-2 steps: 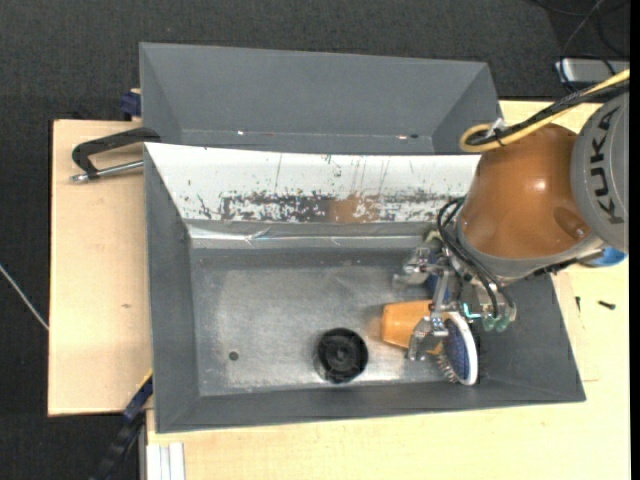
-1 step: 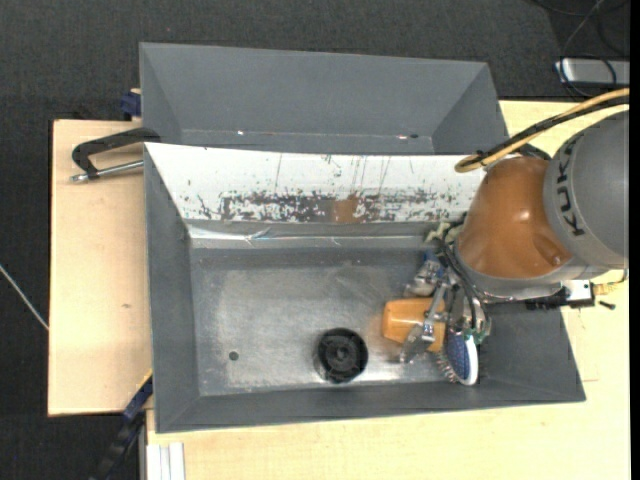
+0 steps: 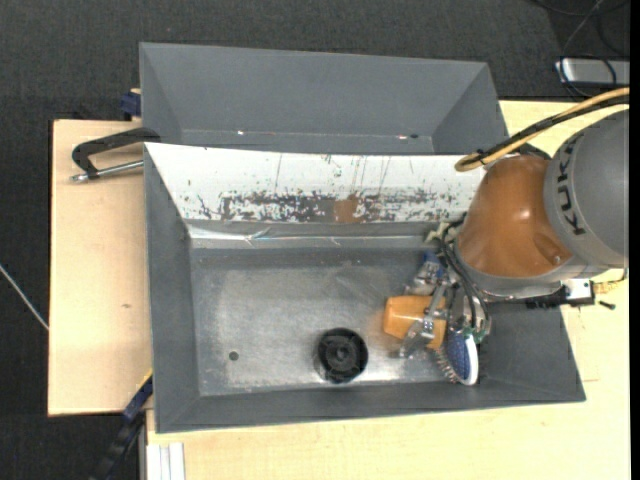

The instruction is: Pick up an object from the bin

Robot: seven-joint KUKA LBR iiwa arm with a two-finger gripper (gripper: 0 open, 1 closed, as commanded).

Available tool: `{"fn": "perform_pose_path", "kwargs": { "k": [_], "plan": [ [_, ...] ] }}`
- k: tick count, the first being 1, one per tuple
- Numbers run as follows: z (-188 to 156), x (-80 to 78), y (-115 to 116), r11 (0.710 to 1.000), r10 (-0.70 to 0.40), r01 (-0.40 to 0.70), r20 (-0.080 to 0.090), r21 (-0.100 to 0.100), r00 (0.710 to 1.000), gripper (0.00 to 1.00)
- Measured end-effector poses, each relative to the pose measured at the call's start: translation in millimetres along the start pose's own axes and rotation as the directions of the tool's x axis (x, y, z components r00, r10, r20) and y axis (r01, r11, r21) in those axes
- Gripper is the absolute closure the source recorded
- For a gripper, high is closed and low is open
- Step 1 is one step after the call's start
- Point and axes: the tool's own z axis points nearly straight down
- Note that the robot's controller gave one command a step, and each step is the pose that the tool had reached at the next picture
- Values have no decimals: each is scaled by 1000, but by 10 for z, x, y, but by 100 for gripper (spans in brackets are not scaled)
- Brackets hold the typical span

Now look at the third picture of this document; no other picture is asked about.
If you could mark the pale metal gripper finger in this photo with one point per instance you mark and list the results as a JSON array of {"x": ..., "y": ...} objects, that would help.
[
  {"x": 419, "y": 335},
  {"x": 421, "y": 280}
]

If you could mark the orange cup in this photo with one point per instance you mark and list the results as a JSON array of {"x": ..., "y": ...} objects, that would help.
[{"x": 402, "y": 315}]

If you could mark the blue and white brush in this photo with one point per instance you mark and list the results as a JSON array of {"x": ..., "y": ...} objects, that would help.
[{"x": 462, "y": 358}]

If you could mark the black ribbed round disc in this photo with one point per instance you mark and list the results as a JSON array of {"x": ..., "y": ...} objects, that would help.
[{"x": 342, "y": 355}]

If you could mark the grey metal bin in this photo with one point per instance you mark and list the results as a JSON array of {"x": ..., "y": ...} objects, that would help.
[{"x": 280, "y": 298}]

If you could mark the pale wood board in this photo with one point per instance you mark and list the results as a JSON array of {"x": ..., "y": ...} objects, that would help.
[{"x": 97, "y": 278}]

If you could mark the black cylinder on white bracket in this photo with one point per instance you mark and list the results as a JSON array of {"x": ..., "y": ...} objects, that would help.
[{"x": 555, "y": 299}]

